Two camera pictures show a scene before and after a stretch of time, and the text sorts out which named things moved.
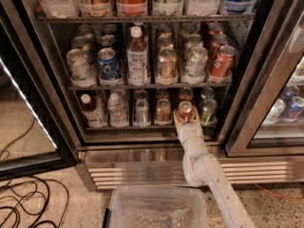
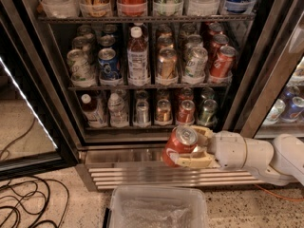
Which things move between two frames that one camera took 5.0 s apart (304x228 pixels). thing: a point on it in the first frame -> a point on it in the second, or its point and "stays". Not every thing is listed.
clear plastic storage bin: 156,207 stays
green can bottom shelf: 208,109 stays
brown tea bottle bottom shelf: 93,113 stays
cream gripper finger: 195,115 -> 204,135
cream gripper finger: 178,121 -> 198,159
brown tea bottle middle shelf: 137,59 stays
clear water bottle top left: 61,1 stays
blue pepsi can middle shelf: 108,66 stays
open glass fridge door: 33,135 stays
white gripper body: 190,130 -> 227,150
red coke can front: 184,110 -> 180,141
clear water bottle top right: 203,0 stays
